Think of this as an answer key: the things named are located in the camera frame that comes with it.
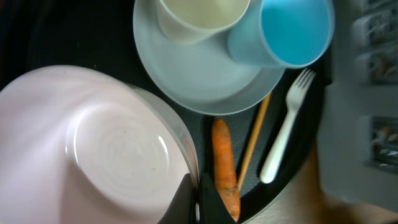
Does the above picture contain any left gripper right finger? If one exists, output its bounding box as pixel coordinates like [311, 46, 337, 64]
[198, 173, 236, 224]

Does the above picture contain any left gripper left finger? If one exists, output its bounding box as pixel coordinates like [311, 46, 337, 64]
[158, 174, 197, 224]

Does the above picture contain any orange carrot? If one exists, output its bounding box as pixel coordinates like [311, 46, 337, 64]
[211, 119, 241, 222]

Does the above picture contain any pink bowl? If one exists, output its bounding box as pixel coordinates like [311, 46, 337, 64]
[1, 65, 198, 223]

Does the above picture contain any cream white cup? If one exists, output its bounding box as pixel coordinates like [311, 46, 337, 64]
[155, 0, 250, 45]

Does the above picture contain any grey dishwasher rack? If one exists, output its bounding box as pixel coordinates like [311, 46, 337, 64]
[318, 1, 397, 211]

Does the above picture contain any wooden chopstick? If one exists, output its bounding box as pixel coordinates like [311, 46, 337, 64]
[238, 93, 272, 191]

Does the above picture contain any light blue plate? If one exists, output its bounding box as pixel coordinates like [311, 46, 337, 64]
[132, 1, 285, 115]

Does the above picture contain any white plastic fork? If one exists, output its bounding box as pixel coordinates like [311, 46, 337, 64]
[259, 68, 316, 184]

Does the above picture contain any blue cup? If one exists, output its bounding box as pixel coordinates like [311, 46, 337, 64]
[228, 0, 335, 68]

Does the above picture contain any round black serving tray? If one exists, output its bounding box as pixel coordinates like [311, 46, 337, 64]
[1, 1, 325, 223]

